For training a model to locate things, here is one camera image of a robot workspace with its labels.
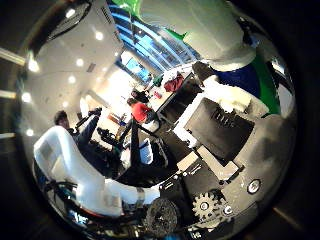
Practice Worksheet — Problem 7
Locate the red bag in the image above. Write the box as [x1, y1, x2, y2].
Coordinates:
[163, 73, 185, 94]

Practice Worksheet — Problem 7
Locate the person in red shirt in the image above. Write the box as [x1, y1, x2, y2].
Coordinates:
[126, 97, 158, 126]

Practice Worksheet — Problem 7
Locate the blue lit monitor screen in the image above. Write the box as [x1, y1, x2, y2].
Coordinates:
[123, 55, 154, 84]

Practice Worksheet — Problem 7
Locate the person in dark clothing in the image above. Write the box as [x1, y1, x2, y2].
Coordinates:
[53, 106, 116, 174]

